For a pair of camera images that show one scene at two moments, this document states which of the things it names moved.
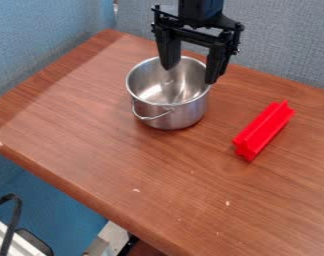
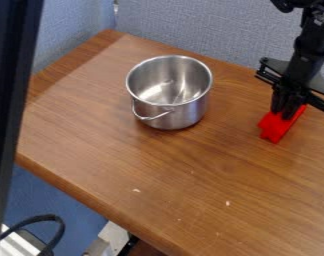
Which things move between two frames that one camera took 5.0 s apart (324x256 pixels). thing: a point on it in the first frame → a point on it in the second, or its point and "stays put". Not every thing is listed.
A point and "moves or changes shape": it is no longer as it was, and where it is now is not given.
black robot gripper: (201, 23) → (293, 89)
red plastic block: (261, 132) moves or changes shape
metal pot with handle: (169, 97) stays put
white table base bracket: (110, 242) stays put
